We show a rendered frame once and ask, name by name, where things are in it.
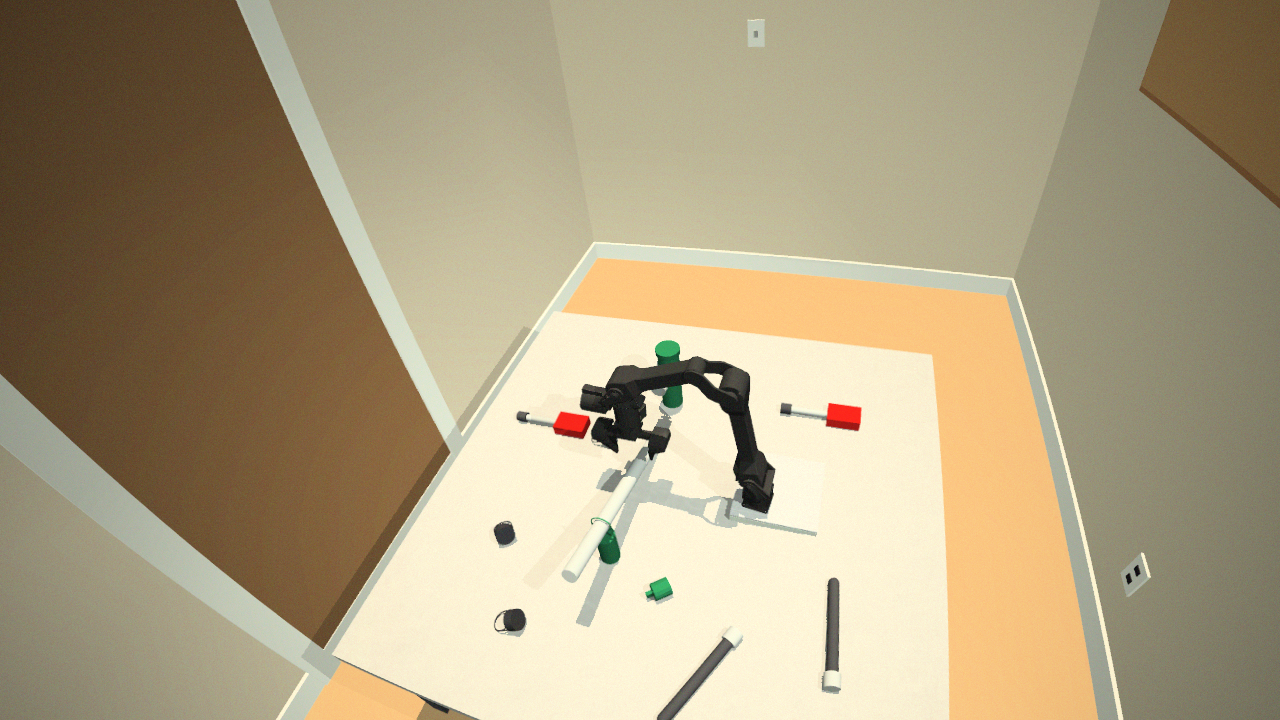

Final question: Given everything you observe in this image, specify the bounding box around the pale grey cylindrical tube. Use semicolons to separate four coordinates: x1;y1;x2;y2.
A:
562;441;650;583

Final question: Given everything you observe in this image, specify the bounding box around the red block with grey rod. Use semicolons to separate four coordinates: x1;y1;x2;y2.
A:
780;402;861;430
516;410;591;439

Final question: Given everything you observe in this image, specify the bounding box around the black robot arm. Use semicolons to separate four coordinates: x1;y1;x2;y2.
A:
579;356;776;514

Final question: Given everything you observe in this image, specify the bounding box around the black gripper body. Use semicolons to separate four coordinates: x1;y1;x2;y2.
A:
591;409;671;454

